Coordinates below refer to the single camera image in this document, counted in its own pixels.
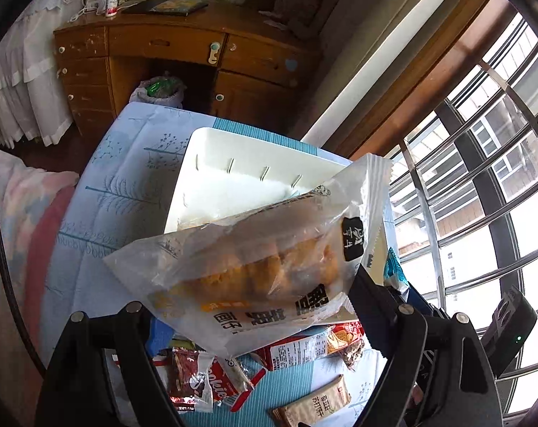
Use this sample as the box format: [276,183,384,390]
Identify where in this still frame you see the brown white wafer pack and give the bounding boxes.
[168,348,214,412]

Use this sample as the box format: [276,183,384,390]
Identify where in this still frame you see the pastel floral blanket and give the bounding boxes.
[0,151,79,426]

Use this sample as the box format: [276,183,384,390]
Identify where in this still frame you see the beige soda cracker pack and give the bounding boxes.
[270,375,351,427]

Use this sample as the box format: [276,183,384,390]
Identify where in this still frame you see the white red bottle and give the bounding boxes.
[105,0,118,17]

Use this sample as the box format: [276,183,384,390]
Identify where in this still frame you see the red Cookies snack pack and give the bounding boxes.
[208,358,267,412]

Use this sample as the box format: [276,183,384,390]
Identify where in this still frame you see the green white plastic bag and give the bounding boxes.
[129,76,186,109]

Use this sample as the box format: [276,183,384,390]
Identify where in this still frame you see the white plastic storage bin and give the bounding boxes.
[165,128,350,234]

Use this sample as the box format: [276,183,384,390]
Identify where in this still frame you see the small nut pack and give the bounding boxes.
[338,337,365,370]

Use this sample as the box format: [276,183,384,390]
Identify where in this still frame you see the wooden desk with drawers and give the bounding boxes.
[54,2,321,147]

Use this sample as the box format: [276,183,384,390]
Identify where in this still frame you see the clear bag yellow pastries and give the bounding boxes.
[105,154,392,358]

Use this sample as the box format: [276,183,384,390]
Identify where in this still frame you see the window metal grille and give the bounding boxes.
[390,9,538,415]

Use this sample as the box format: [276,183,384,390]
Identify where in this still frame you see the dark book on desk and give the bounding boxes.
[121,0,208,16]

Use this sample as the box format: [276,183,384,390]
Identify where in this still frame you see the light blue patterned tablecloth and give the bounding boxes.
[39,100,388,427]

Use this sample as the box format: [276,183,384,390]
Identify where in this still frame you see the black cable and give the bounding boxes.
[0,188,48,379]

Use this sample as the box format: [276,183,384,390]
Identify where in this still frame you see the red biscuit roll pack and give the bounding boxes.
[250,321,364,371]

